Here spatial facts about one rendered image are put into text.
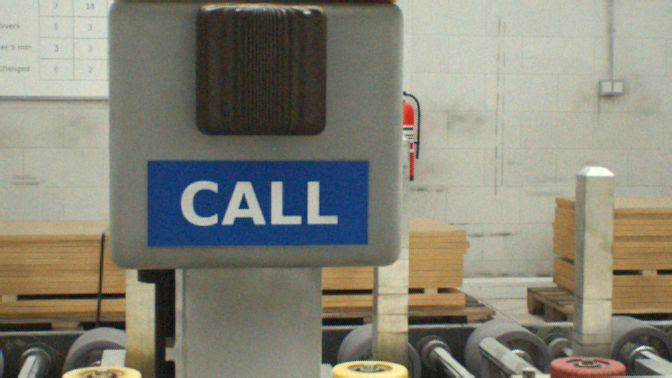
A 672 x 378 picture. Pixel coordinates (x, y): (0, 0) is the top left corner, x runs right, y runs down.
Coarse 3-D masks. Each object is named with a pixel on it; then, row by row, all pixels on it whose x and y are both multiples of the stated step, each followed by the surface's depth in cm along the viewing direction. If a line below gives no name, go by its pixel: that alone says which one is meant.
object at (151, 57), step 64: (128, 0) 30; (192, 0) 30; (256, 0) 30; (320, 0) 30; (384, 0) 30; (128, 64) 30; (192, 64) 30; (384, 64) 30; (128, 128) 30; (192, 128) 30; (384, 128) 30; (128, 192) 30; (384, 192) 31; (128, 256) 30; (192, 256) 30; (256, 256) 30; (320, 256) 30; (384, 256) 31
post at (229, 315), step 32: (160, 288) 33; (192, 288) 32; (224, 288) 32; (256, 288) 32; (288, 288) 32; (320, 288) 32; (160, 320) 33; (192, 320) 32; (224, 320) 32; (256, 320) 32; (288, 320) 32; (320, 320) 32; (160, 352) 33; (192, 352) 32; (224, 352) 32; (256, 352) 32; (288, 352) 32; (320, 352) 32
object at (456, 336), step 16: (656, 320) 206; (0, 336) 190; (16, 336) 190; (32, 336) 191; (48, 336) 191; (64, 336) 191; (336, 336) 197; (416, 336) 199; (448, 336) 200; (464, 336) 200; (544, 336) 202; (16, 352) 191; (64, 352) 192; (336, 352) 197; (464, 352) 200; (16, 368) 191
